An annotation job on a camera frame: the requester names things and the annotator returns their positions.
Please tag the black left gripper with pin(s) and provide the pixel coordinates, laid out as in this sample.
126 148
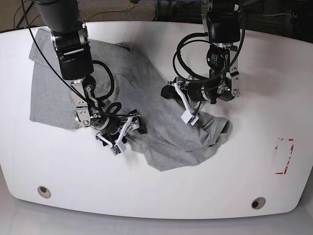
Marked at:
169 92

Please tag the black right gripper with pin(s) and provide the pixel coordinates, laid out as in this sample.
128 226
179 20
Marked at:
116 121

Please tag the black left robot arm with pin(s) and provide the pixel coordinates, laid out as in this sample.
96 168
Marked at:
225 36

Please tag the grey t-shirt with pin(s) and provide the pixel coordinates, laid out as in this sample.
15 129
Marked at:
169 143

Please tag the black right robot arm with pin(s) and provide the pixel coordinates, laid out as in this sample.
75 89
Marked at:
70 39

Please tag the red tape rectangle marking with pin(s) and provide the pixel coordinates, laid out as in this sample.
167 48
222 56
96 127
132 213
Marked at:
282 156

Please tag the left table grommet hole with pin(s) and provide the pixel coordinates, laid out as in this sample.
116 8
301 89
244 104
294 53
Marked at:
44 192

